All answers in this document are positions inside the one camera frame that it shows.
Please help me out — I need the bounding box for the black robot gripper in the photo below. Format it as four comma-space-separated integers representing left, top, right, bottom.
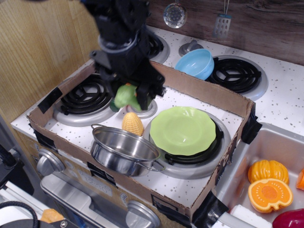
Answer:
90, 30, 166, 110

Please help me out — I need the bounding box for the green toy broccoli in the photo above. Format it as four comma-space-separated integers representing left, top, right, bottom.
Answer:
114, 84, 142, 111

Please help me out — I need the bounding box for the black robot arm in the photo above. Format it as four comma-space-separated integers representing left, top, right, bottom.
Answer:
82, 0, 165, 110

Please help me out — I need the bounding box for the stainless steel pot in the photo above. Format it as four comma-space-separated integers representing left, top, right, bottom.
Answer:
90, 124, 165, 176

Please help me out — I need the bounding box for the silver centre stove knob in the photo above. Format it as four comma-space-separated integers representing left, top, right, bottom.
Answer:
126, 100, 158, 119

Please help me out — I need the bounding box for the silver stove knob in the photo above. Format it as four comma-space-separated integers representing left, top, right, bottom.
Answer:
126, 100, 158, 119
179, 40, 203, 57

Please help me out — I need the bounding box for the yellow toy corn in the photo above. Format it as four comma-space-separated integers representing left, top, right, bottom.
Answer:
122, 112, 144, 136

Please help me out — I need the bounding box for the front left black burner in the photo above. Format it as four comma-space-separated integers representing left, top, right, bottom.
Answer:
59, 73, 112, 115

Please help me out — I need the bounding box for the black burner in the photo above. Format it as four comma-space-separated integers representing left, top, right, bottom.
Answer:
148, 33, 164, 59
59, 73, 112, 115
159, 119, 224, 165
206, 57, 262, 94

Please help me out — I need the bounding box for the back left black burner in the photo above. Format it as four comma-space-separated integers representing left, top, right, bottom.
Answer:
148, 33, 164, 59

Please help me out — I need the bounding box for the silver back stove knob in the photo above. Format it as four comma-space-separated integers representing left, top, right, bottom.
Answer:
179, 40, 203, 57

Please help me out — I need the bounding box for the light green plastic plate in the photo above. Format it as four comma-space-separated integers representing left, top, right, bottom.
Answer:
150, 106, 217, 156

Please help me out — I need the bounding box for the light blue plastic bowl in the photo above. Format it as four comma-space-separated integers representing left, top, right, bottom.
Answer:
174, 48, 215, 80

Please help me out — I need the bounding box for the front right black burner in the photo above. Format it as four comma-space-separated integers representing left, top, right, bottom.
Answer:
159, 119, 224, 165

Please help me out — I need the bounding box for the hanging silver strainer ladle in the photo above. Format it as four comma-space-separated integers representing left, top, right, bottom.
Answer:
163, 0, 188, 29

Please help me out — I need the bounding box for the back right black burner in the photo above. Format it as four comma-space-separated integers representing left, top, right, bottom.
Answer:
206, 57, 262, 94

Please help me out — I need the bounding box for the hanging silver slotted spatula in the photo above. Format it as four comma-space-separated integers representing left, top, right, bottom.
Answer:
212, 0, 232, 39

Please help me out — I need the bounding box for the left silver oven knob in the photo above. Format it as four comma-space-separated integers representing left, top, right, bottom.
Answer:
37, 149, 65, 177

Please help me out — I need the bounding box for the silver oven knob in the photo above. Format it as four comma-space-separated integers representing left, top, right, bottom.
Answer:
37, 149, 65, 177
125, 200, 161, 228

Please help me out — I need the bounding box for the brown cardboard fence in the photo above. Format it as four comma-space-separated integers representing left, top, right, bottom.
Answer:
28, 60, 255, 228

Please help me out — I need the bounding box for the right silver oven knob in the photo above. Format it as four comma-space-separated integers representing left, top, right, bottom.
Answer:
125, 200, 161, 228

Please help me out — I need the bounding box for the orange toy below stove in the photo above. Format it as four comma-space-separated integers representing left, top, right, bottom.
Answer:
40, 209, 65, 223

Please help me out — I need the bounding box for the silver toy sink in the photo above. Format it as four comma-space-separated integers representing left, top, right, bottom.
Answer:
213, 123, 304, 228

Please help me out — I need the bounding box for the orange toy pumpkin half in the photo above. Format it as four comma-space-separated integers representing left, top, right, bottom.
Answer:
247, 160, 289, 185

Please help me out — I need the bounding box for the cut orange pumpkin half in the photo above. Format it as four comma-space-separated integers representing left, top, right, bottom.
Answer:
247, 178, 294, 213

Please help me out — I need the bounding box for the orange toy piece at edge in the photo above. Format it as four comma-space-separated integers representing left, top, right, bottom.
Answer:
296, 169, 304, 190

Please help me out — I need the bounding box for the dark red toy pepper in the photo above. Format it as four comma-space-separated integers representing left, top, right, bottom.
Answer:
272, 209, 304, 228

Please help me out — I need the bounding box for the silver oven door handle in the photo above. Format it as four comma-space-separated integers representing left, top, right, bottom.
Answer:
40, 174, 127, 228

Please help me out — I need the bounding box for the black cable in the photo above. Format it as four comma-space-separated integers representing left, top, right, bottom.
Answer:
0, 200, 38, 228

